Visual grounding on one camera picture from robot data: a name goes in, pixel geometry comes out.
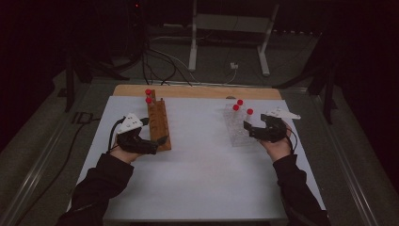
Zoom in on person's left hand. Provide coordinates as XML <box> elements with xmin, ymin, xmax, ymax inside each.
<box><xmin>109</xmin><ymin>142</ymin><xmax>142</xmax><ymax>165</ymax></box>

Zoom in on white plug with cable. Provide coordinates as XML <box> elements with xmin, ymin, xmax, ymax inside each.
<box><xmin>223</xmin><ymin>61</ymin><xmax>240</xmax><ymax>85</ymax></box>

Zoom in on person's right hand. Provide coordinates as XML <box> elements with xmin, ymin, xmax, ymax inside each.
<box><xmin>260</xmin><ymin>125</ymin><xmax>293</xmax><ymax>163</ymax></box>

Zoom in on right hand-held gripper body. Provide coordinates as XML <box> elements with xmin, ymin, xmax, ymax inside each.
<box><xmin>257</xmin><ymin>107</ymin><xmax>301</xmax><ymax>144</ymax></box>

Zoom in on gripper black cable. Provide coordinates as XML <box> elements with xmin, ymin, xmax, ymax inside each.
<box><xmin>285</xmin><ymin>126</ymin><xmax>299</xmax><ymax>153</ymax></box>
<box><xmin>107</xmin><ymin>117</ymin><xmax>127</xmax><ymax>153</ymax></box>

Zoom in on black floor cable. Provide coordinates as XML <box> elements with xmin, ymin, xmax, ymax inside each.
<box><xmin>15</xmin><ymin>111</ymin><xmax>102</xmax><ymax>224</ymax></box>

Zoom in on white table mat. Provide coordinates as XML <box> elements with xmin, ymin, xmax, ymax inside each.
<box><xmin>67</xmin><ymin>95</ymin><xmax>327</xmax><ymax>222</ymax></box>

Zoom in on black tripod stand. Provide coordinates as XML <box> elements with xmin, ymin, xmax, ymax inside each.
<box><xmin>60</xmin><ymin>46</ymin><xmax>130</xmax><ymax>113</ymax></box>
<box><xmin>272</xmin><ymin>31</ymin><xmax>340</xmax><ymax>125</ymax></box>

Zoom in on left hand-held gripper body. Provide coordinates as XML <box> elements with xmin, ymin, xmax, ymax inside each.
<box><xmin>117</xmin><ymin>112</ymin><xmax>158</xmax><ymax>154</ymax></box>

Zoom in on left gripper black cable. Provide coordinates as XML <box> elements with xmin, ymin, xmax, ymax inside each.
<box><xmin>107</xmin><ymin>117</ymin><xmax>127</xmax><ymax>153</ymax></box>

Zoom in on black floor cables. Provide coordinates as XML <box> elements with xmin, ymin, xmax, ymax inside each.
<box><xmin>140</xmin><ymin>37</ymin><xmax>194</xmax><ymax>87</ymax></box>

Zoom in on grey metal stand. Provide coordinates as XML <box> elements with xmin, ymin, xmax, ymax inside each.
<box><xmin>187</xmin><ymin>0</ymin><xmax>280</xmax><ymax>77</ymax></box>

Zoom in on wooden test tube rack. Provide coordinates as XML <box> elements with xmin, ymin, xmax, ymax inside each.
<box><xmin>145</xmin><ymin>89</ymin><xmax>172</xmax><ymax>153</ymax></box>

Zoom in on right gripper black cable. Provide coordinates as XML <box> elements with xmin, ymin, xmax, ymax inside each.
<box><xmin>285</xmin><ymin>126</ymin><xmax>299</xmax><ymax>153</ymax></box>

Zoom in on clear plastic test tube rack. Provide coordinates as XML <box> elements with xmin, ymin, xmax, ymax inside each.
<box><xmin>223</xmin><ymin>103</ymin><xmax>258</xmax><ymax>148</ymax></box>

